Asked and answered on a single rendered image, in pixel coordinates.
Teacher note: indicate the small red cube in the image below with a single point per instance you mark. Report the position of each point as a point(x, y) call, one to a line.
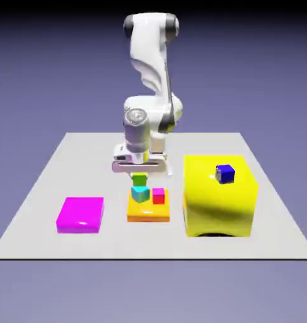
point(158, 196)

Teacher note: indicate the small cyan cube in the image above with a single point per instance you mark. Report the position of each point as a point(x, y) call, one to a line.
point(140, 193)

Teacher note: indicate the large yellow box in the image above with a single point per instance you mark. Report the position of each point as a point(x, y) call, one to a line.
point(218, 199)

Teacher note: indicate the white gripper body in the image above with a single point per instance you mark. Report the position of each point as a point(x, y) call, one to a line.
point(139, 166)

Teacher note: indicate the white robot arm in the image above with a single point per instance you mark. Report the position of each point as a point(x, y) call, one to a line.
point(148, 63)

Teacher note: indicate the large magenta box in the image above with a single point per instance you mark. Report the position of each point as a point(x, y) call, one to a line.
point(80, 214)

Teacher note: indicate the small blue cube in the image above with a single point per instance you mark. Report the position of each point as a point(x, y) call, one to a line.
point(225, 174)

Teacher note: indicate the small green cube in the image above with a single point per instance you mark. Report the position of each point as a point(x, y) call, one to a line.
point(139, 179)

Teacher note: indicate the large orange box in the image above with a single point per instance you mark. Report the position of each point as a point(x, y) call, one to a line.
point(148, 212)

